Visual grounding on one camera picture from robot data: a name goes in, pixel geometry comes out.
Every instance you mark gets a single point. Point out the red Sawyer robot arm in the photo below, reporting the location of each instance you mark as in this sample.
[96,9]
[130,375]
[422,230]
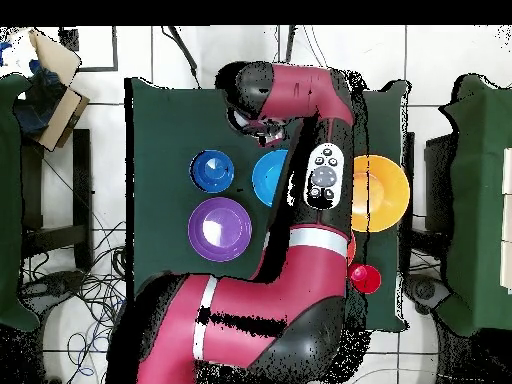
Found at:
[280,280]

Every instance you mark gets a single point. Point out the large blue bowl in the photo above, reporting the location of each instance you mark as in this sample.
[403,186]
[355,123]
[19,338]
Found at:
[266,176]

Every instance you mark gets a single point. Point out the black chair frame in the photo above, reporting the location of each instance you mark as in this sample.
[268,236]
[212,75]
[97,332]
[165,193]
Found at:
[438,180]

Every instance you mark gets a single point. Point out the white boxes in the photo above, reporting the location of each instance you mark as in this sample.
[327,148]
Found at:
[507,220]

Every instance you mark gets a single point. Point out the red cup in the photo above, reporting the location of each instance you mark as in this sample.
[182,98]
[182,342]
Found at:
[366,279]

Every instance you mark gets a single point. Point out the yellow bowl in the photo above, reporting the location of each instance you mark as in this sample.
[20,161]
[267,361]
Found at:
[384,193]

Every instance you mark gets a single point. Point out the green covered table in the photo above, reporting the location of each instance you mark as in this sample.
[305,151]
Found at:
[480,200]
[8,200]

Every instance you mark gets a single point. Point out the black tripod leg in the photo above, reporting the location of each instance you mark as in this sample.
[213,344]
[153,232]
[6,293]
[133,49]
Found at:
[182,46]

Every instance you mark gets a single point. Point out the wide purple bowl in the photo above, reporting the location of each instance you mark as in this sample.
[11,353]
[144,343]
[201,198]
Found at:
[220,230]

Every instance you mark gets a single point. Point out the dark green tablecloth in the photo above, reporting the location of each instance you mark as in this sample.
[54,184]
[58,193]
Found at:
[172,120]

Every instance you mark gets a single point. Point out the black stool frame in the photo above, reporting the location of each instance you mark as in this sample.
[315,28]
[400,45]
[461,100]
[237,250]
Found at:
[82,180]

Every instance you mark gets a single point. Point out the blue cloth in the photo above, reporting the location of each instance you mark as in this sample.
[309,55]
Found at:
[38,104]

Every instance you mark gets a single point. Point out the thin black frame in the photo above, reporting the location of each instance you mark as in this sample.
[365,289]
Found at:
[114,52]

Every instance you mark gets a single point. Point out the black chair base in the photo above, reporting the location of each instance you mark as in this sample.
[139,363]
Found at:
[426,290]
[52,286]

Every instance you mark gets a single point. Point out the small dark blue bowl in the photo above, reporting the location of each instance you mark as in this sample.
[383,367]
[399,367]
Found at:
[212,171]

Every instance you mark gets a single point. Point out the wide orange bowl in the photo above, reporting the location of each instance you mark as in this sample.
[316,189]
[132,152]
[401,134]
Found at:
[351,248]

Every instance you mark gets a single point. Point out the short black leg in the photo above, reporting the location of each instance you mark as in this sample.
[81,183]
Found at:
[290,44]

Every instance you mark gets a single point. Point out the cardboard box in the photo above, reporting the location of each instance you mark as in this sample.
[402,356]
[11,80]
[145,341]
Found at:
[60,120]

